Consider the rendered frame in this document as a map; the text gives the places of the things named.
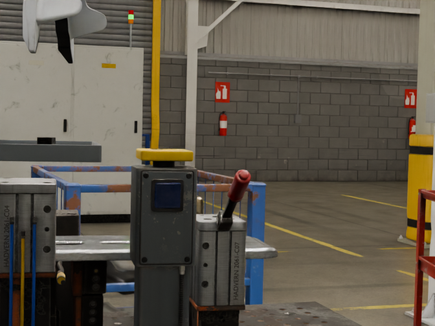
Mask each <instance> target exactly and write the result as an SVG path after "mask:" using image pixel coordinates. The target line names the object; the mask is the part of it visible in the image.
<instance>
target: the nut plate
mask: <svg viewBox="0 0 435 326"><path fill-rule="evenodd" d="M37 144H56V137H37Z"/></svg>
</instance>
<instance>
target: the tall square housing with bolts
mask: <svg viewBox="0 0 435 326"><path fill-rule="evenodd" d="M52 277H56V179H52V178H0V326H50V279H51V278H52Z"/></svg>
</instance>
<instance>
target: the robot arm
mask: <svg viewBox="0 0 435 326"><path fill-rule="evenodd" d="M51 21H55V27H56V35H57V39H58V50H59V52H60V53H61V54H62V56H63V57H64V58H65V59H66V61H67V62H68V63H73V62H74V38H76V37H79V36H84V35H86V34H91V33H94V32H98V31H101V30H103V29H105V27H106V25H107V19H106V17H105V15H104V14H103V13H101V12H98V11H96V10H93V9H92V8H89V7H88V6H87V3H86V0H23V39H24V40H25V43H26V45H27V48H28V50H29V52H30V53H33V54H35V53H36V49H37V46H38V41H39V30H40V26H41V24H43V23H48V22H51Z"/></svg>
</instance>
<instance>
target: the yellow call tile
mask: <svg viewBox="0 0 435 326"><path fill-rule="evenodd" d="M136 157H137V158H138V159H140V160H142V161H153V167H158V168H174V167H175V161H184V162H191V161H193V159H194V153H193V151H189V150H186V149H146V148H138V149H136Z"/></svg>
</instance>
